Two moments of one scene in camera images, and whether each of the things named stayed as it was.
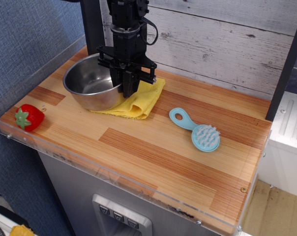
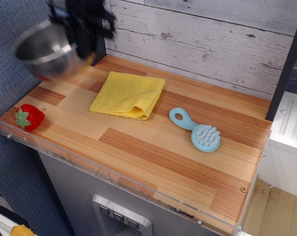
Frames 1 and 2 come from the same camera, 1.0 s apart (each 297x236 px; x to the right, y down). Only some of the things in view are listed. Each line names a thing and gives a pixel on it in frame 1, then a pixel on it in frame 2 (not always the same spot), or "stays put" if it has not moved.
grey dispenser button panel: x=115 y=219 stays put
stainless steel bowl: x=88 y=85 -> x=47 y=49
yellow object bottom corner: x=21 y=230 stays put
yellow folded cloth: x=137 y=106 stays put
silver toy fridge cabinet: x=96 y=206 stays put
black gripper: x=129 y=51 -> x=88 y=18
